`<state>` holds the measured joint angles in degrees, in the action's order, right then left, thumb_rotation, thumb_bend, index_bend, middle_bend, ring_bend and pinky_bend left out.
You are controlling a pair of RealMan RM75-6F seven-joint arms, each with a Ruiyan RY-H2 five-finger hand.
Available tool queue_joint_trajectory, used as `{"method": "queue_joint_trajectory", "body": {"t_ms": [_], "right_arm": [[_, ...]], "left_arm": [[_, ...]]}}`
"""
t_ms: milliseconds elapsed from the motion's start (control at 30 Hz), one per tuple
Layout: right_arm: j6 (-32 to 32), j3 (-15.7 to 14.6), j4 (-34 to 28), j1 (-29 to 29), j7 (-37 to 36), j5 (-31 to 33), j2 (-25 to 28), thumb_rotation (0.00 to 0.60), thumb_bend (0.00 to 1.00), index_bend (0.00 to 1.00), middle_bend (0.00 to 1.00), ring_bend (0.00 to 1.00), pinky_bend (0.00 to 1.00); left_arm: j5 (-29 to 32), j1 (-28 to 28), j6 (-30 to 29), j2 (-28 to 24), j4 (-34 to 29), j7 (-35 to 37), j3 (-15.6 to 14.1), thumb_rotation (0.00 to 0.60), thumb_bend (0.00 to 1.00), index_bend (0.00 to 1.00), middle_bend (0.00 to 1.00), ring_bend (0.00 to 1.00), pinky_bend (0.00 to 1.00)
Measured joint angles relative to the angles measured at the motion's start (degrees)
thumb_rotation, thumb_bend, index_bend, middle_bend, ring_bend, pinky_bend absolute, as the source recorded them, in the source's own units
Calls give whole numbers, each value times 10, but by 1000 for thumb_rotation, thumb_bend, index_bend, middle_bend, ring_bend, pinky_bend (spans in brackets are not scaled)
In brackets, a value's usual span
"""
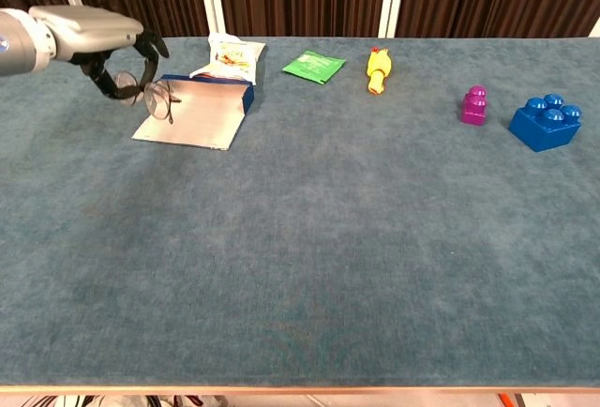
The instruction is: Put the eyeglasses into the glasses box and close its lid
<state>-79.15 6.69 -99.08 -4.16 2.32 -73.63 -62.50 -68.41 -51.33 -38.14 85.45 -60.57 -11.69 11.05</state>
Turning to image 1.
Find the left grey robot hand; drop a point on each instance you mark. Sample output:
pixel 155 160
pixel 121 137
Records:
pixel 89 32

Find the dark-framed eyeglasses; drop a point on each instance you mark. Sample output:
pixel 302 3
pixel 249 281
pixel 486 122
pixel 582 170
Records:
pixel 157 97

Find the blue cardboard glasses box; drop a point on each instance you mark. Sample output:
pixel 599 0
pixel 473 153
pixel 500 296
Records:
pixel 201 121

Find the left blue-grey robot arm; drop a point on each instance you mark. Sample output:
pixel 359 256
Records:
pixel 19 41

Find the white snack bag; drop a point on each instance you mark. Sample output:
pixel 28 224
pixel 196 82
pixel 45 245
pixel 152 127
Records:
pixel 233 57

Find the green foil sachet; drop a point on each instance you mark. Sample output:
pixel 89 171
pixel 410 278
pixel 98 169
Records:
pixel 313 66

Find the yellow rubber chicken toy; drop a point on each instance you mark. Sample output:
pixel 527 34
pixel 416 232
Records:
pixel 379 69

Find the blue felt table cover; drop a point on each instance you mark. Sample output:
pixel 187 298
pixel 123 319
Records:
pixel 300 247

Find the purple two-stud building block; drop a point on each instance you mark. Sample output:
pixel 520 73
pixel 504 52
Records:
pixel 475 109

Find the blue four-stud building block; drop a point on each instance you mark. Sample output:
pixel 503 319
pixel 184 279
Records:
pixel 544 128

